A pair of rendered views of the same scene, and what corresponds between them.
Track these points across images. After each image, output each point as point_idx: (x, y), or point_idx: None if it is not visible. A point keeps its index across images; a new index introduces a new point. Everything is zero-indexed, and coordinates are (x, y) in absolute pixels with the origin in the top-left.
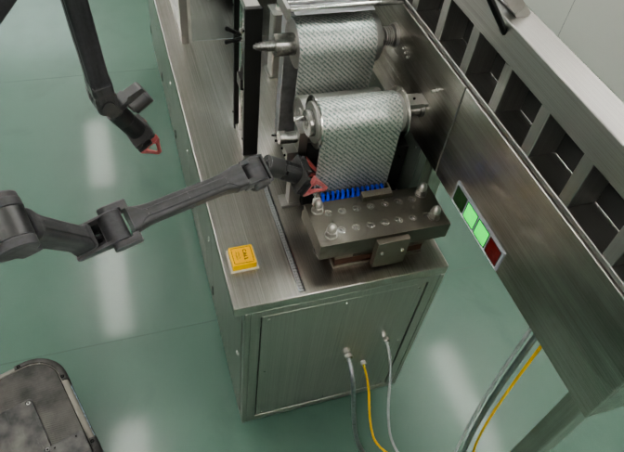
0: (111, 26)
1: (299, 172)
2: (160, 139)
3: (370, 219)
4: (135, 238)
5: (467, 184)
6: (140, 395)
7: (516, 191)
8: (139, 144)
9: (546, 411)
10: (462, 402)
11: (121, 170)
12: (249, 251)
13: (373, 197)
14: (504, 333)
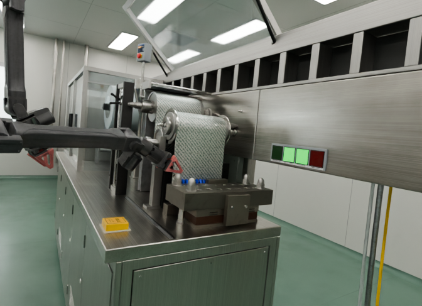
0: (29, 225)
1: (162, 152)
2: (48, 272)
3: (218, 188)
4: (14, 137)
5: (279, 139)
6: None
7: (317, 102)
8: (36, 148)
9: None
10: None
11: (10, 291)
12: (121, 218)
13: (215, 181)
14: None
